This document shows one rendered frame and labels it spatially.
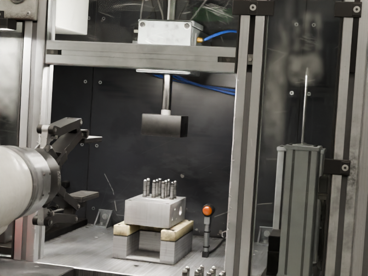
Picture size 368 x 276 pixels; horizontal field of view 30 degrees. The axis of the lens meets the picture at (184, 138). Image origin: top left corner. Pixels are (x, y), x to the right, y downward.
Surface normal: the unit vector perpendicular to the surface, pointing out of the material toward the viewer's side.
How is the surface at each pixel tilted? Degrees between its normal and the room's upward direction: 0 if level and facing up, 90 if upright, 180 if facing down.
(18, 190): 87
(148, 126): 90
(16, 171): 65
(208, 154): 90
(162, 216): 90
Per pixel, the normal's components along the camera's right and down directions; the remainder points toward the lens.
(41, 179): 0.96, -0.07
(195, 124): -0.25, 0.04
